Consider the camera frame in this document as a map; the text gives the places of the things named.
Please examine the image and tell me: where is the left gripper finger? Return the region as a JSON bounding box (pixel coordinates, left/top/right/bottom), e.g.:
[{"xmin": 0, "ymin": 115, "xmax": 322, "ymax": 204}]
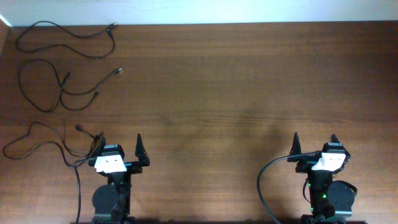
[
  {"xmin": 95, "ymin": 137, "xmax": 106, "ymax": 157},
  {"xmin": 135, "ymin": 133, "xmax": 150, "ymax": 166}
]

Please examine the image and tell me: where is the black USB cable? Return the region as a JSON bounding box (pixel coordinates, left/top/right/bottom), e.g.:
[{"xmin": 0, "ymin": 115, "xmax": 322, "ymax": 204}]
[{"xmin": 2, "ymin": 121, "xmax": 104, "ymax": 168}]

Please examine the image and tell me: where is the thin black micro-USB cable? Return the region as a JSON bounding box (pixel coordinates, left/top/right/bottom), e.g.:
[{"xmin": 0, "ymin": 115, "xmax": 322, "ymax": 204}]
[{"xmin": 15, "ymin": 21, "xmax": 118, "ymax": 59}]

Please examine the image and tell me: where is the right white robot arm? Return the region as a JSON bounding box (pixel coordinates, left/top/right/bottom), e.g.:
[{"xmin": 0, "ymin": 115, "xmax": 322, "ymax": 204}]
[{"xmin": 287, "ymin": 133, "xmax": 358, "ymax": 224}]

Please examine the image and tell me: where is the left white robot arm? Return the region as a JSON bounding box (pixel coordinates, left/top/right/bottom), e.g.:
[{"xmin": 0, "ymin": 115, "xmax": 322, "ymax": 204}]
[{"xmin": 88, "ymin": 134, "xmax": 150, "ymax": 224}]

